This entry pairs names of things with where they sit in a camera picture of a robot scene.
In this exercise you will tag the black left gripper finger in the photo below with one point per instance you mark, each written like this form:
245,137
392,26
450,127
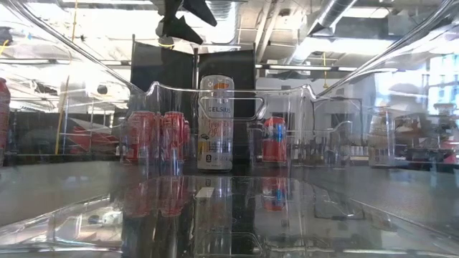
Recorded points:
201,10
179,30

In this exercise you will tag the red cart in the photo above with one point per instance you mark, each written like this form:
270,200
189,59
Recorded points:
89,139

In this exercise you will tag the clear plastic bin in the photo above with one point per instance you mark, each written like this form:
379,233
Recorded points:
229,218
157,165
322,150

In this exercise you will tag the large silver air duct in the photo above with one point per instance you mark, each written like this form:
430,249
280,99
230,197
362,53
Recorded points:
333,14

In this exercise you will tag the ribbed silver ventilation duct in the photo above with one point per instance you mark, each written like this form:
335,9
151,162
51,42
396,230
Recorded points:
222,9

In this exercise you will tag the white Celsius energy can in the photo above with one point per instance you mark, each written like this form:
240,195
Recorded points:
215,143
380,139

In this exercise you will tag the red Coca-Cola can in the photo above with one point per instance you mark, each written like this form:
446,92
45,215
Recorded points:
173,138
158,138
140,138

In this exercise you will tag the black background panel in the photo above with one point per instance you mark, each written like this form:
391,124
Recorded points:
39,136

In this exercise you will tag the ceiling light strip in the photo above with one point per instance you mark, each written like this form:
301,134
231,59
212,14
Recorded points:
305,67

